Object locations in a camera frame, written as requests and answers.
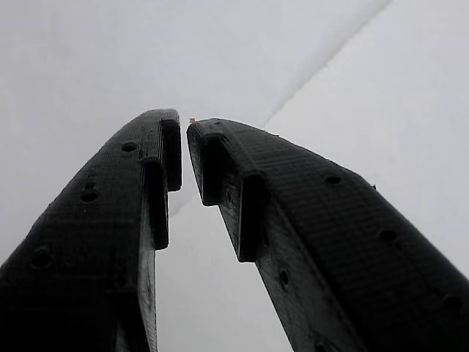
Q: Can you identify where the white paper sheet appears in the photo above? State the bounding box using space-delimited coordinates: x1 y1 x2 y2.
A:
0 0 469 352

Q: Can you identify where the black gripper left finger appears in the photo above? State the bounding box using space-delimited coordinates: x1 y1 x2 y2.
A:
0 108 183 352

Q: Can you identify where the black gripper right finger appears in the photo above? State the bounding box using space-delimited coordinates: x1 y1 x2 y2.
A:
185 117 469 352

